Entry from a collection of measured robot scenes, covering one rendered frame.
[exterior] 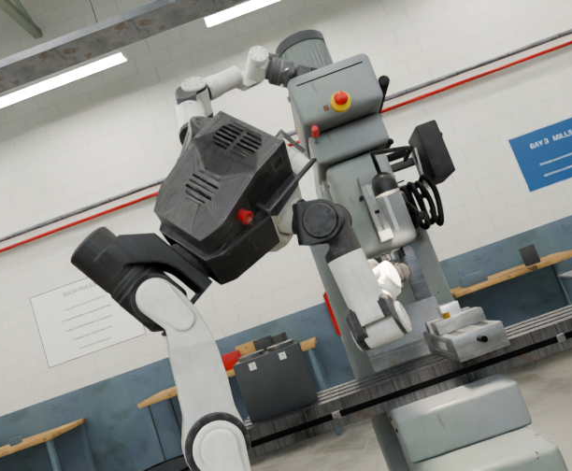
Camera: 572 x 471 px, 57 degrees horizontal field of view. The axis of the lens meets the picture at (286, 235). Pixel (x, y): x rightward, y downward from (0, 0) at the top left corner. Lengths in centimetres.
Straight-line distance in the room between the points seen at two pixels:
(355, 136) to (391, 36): 505
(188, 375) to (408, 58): 572
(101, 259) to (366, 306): 60
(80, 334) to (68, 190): 169
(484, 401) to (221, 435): 72
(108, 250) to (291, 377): 75
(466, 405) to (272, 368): 58
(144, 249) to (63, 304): 545
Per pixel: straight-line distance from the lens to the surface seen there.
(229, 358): 547
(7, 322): 700
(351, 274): 121
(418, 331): 208
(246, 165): 117
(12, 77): 464
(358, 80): 164
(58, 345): 670
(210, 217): 116
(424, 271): 214
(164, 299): 120
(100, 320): 648
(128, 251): 123
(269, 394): 172
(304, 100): 162
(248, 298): 600
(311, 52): 210
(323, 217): 118
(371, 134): 169
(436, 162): 203
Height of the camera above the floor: 124
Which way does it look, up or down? 8 degrees up
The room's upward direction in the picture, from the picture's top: 19 degrees counter-clockwise
